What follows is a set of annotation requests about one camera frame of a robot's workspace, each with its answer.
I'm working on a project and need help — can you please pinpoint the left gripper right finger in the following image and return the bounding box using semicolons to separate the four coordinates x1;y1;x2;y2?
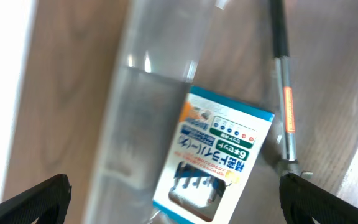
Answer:
279;174;358;224

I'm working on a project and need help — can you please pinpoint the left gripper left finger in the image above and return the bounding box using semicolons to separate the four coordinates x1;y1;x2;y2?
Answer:
0;174;71;223

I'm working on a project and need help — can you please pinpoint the small black handled hammer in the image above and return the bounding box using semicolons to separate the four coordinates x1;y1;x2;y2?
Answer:
270;0;313;180

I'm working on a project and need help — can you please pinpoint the blue white screwdriver set box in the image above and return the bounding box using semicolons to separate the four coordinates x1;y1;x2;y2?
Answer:
153;86;274;223

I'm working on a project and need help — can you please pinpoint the clear plastic container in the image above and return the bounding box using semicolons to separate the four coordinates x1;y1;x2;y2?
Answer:
82;0;358;224

